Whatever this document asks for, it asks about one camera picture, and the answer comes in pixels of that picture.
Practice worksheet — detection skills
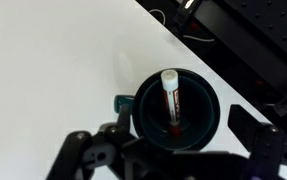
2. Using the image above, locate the dark teal cup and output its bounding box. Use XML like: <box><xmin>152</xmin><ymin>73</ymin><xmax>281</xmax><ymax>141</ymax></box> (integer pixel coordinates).
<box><xmin>113</xmin><ymin>68</ymin><xmax>222</xmax><ymax>152</ymax></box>

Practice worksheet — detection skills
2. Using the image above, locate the black perforated breadboard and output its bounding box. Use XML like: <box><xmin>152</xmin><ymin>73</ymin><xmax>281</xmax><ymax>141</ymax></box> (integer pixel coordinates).
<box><xmin>216</xmin><ymin>0</ymin><xmax>287</xmax><ymax>68</ymax></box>

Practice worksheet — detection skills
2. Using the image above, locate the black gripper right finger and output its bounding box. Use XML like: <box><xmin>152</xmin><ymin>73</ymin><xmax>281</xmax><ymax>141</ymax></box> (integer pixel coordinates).
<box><xmin>227</xmin><ymin>104</ymin><xmax>287</xmax><ymax>180</ymax></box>

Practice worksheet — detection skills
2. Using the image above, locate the thin white cable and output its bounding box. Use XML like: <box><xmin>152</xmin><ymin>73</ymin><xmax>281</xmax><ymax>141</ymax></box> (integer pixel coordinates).
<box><xmin>182</xmin><ymin>34</ymin><xmax>216</xmax><ymax>44</ymax></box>

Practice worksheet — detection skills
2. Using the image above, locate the white and red marker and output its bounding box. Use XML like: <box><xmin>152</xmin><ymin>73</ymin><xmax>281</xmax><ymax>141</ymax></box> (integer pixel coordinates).
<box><xmin>160</xmin><ymin>68</ymin><xmax>183</xmax><ymax>137</ymax></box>

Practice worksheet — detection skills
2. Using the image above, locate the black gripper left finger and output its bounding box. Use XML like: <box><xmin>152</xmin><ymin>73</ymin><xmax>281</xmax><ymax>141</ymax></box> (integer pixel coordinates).
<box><xmin>46</xmin><ymin>104</ymin><xmax>197</xmax><ymax>180</ymax></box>

